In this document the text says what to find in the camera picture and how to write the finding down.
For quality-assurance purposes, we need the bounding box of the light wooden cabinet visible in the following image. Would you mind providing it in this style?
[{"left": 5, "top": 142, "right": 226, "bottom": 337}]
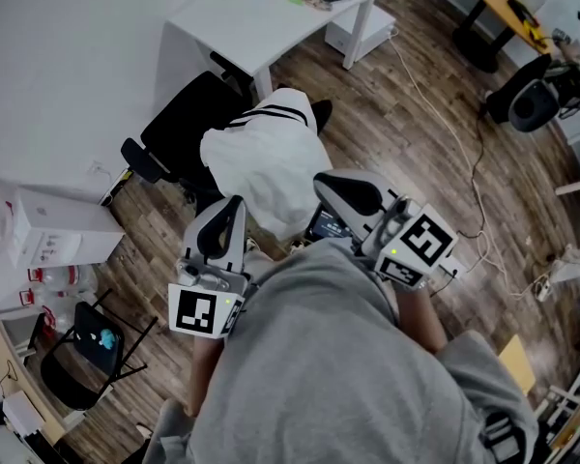
[{"left": 0, "top": 304, "right": 86, "bottom": 449}]

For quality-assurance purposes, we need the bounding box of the white floor power strip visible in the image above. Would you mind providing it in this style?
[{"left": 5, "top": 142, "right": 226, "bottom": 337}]
[{"left": 533, "top": 276, "right": 553, "bottom": 303}]

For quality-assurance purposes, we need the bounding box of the white garment with black stripes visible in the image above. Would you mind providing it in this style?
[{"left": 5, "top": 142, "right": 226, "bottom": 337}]
[{"left": 200, "top": 87, "right": 335, "bottom": 243}]

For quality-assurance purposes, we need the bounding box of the black folding chair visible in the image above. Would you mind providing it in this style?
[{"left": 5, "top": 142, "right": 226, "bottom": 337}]
[{"left": 38, "top": 286, "right": 160, "bottom": 413}]

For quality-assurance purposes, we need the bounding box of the black device with screen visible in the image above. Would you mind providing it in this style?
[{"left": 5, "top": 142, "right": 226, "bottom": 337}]
[{"left": 303, "top": 199, "right": 358, "bottom": 245}]

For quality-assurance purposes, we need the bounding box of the yellow and black tool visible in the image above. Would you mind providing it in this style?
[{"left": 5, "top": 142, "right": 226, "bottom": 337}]
[{"left": 506, "top": 0, "right": 546, "bottom": 44}]

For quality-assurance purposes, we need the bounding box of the clear water jug red handle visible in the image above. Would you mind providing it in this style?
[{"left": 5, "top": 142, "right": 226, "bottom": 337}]
[
  {"left": 16, "top": 287, "right": 60, "bottom": 337},
  {"left": 26, "top": 263, "right": 99, "bottom": 305}
]

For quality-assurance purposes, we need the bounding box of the black shoulder strap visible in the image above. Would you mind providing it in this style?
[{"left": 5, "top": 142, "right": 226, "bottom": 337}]
[{"left": 479, "top": 409, "right": 529, "bottom": 464}]

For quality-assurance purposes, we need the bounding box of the person's grey shirt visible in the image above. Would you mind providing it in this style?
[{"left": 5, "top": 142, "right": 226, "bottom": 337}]
[{"left": 147, "top": 237, "right": 540, "bottom": 464}]

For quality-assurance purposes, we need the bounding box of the white and yellow power strip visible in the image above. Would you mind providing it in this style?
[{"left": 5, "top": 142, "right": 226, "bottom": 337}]
[{"left": 98, "top": 165, "right": 135, "bottom": 208}]

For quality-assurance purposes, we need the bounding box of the large white carton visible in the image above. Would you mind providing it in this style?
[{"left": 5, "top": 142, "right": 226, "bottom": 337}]
[{"left": 8, "top": 185, "right": 128, "bottom": 269}]

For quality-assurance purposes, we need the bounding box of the black wire rack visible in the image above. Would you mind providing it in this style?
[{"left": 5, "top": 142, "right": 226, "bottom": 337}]
[{"left": 535, "top": 348, "right": 580, "bottom": 456}]

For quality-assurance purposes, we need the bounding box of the person's left forearm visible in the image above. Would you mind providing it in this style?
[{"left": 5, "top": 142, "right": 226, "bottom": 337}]
[{"left": 186, "top": 333, "right": 223, "bottom": 420}]

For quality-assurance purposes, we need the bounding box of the black office chair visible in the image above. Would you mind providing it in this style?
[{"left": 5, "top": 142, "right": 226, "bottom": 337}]
[{"left": 119, "top": 68, "right": 334, "bottom": 212}]

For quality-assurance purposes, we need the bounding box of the small white storage box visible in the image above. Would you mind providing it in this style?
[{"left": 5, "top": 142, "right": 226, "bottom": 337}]
[{"left": 323, "top": 2, "right": 398, "bottom": 63}]

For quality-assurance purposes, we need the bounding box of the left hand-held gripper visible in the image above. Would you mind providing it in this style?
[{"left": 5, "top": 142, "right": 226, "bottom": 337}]
[{"left": 166, "top": 193, "right": 251, "bottom": 341}]

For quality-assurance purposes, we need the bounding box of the white wall outlet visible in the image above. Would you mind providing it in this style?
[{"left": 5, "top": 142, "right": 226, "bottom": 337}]
[{"left": 89, "top": 159, "right": 111, "bottom": 184}]

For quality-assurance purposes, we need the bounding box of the person's right forearm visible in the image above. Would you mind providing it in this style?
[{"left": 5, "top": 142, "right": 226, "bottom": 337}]
[{"left": 393, "top": 282, "right": 450, "bottom": 357}]

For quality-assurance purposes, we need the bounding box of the tan cardboard piece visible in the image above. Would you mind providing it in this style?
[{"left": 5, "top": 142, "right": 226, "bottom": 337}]
[{"left": 497, "top": 333, "right": 537, "bottom": 396}]

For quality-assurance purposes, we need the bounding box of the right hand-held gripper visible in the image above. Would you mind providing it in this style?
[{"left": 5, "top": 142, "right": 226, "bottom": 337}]
[{"left": 312, "top": 168, "right": 469, "bottom": 290}]

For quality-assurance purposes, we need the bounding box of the white desk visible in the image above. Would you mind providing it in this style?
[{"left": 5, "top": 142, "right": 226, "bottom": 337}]
[{"left": 156, "top": 0, "right": 388, "bottom": 102}]

